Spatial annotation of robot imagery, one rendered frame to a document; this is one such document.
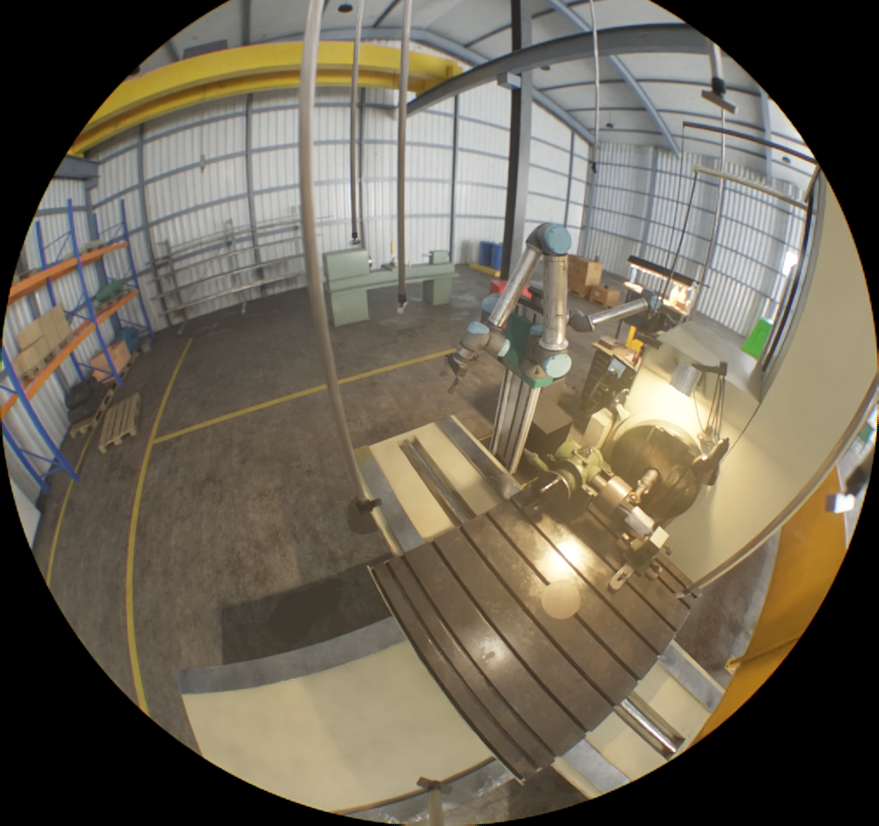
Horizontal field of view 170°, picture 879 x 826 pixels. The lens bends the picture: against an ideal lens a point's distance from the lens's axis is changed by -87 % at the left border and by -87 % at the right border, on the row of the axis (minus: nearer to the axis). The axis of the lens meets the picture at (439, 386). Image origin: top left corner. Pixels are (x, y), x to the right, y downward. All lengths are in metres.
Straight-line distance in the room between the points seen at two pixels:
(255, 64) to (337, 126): 3.99
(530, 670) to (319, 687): 1.06
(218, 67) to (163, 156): 3.79
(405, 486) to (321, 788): 2.04
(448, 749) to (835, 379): 2.29
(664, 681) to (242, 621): 2.83
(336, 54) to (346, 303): 5.64
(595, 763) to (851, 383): 1.92
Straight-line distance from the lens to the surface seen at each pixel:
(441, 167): 11.22
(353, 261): 5.96
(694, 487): 1.64
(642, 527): 1.56
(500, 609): 1.40
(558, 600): 1.48
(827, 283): 1.48
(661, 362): 1.57
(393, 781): 1.92
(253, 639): 2.69
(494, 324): 1.49
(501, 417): 2.43
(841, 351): 1.52
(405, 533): 1.80
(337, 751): 1.91
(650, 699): 2.04
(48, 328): 6.46
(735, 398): 1.53
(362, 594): 2.47
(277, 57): 7.40
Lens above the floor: 2.34
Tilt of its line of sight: 35 degrees down
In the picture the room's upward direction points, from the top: 2 degrees clockwise
